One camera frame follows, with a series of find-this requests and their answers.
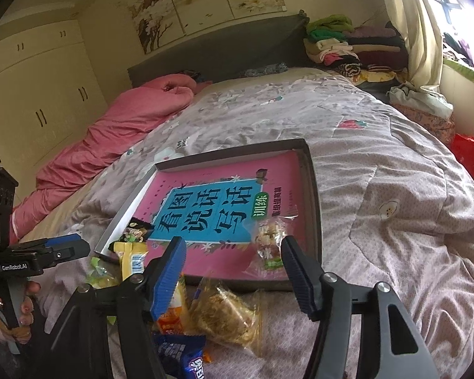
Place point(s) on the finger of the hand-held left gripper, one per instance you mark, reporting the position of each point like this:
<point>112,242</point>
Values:
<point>67,253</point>
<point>63,241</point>

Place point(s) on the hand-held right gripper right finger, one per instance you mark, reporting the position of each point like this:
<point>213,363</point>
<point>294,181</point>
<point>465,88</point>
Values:
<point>300,280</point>

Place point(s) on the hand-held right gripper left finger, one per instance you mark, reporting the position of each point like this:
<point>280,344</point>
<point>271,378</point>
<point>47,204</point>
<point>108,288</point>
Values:
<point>170,272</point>

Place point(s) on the clear green candy packet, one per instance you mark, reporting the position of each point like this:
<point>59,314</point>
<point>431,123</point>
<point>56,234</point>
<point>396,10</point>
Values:
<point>100,274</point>

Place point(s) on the yellow snack packet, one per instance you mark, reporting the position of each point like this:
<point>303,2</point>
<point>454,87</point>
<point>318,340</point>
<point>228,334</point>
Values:
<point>128,260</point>

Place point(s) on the orange snack packet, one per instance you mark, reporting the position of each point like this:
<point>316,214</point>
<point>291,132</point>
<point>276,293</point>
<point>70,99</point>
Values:
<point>173,316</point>

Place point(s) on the black snack packet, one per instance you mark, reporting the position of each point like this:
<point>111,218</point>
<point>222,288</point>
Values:
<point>136,233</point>

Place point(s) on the clear red candy packet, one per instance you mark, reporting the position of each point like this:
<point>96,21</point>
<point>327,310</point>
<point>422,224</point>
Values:
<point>268,237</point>

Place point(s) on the clear bag of floss cake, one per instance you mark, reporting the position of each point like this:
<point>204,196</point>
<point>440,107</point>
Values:
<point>225,316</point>

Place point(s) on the gray cardboard box tray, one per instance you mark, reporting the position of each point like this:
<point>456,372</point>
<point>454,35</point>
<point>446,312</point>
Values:
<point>314,205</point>

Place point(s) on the blue snack packet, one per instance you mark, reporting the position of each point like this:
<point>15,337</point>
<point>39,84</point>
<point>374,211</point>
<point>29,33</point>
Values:
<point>177,353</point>

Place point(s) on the person's left hand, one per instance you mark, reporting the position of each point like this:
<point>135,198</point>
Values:
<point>27,308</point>

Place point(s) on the beige bed sheet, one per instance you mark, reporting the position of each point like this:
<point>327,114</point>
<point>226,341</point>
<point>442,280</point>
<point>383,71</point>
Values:
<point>55,213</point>

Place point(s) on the pink quilt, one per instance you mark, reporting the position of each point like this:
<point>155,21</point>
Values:
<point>102,138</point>

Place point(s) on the pink book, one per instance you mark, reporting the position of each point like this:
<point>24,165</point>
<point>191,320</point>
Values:
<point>221,173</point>

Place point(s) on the white wardrobe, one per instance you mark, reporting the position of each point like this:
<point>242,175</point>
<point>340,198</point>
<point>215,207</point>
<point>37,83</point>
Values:
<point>43,87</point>

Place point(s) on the pink floral cloth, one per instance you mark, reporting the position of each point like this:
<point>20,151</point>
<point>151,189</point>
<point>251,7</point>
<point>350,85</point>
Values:
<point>430,126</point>

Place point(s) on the red plastic bag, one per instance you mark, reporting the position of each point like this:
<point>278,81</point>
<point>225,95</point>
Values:
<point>468,154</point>

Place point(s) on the dark patterned pillow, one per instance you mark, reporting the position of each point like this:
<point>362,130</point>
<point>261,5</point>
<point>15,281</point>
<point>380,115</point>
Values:
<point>260,72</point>

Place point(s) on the gray headboard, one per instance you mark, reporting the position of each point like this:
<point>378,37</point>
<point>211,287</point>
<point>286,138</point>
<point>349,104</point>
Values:
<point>221,51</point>

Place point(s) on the pile of folded clothes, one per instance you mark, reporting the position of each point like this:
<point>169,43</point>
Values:
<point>355,51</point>

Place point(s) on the cream curtain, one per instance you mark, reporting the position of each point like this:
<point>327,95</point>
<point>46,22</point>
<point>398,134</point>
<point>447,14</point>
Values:
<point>422,47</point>

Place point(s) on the green windowsill mat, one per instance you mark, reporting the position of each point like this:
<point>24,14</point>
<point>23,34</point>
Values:
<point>466,71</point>

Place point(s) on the clothes on windowsill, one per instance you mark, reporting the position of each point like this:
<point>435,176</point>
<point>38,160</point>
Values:
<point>464,53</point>

